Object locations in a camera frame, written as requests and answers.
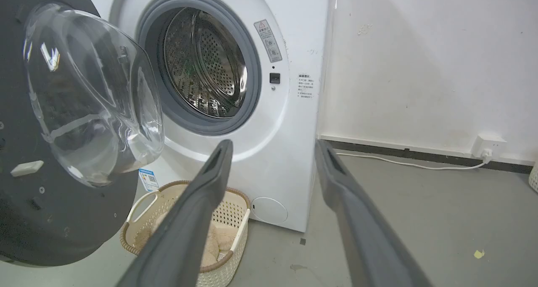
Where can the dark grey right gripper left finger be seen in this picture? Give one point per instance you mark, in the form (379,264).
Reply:
(185,232)

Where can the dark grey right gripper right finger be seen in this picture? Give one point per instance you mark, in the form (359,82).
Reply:
(361,232)

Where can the black round washer door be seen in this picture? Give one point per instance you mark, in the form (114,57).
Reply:
(63,131)

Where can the white front-load washing machine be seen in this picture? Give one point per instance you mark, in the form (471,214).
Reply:
(269,123)

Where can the cream woven laundry basket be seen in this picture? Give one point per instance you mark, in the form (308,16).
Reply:
(229,219)

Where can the blue energy label sticker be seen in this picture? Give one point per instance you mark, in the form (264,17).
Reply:
(149,180)

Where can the white wall power socket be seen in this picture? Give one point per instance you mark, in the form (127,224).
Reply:
(488,146)

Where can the white basket by wall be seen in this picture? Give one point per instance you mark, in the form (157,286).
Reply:
(534,177)

